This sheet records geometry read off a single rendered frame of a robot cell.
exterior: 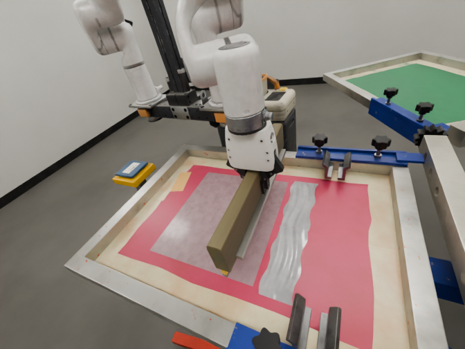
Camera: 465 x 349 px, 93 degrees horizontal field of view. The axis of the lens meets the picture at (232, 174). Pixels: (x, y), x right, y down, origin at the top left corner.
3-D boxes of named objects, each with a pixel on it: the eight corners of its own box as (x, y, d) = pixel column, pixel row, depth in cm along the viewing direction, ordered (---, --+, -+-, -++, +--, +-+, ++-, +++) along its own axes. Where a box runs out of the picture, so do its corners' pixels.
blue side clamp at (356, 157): (295, 169, 76) (295, 153, 72) (298, 161, 80) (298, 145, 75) (402, 181, 64) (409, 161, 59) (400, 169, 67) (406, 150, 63)
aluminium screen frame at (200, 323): (72, 272, 60) (63, 265, 57) (187, 151, 99) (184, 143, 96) (461, 472, 26) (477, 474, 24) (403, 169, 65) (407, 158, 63)
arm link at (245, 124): (277, 100, 41) (278, 113, 42) (233, 100, 44) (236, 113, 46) (265, 118, 36) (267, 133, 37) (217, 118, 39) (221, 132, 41)
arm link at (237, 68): (204, 40, 43) (252, 28, 43) (216, 94, 49) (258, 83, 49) (212, 53, 31) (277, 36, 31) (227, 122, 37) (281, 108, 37)
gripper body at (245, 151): (277, 109, 42) (281, 157, 49) (229, 109, 46) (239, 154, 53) (266, 129, 37) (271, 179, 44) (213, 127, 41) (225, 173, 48)
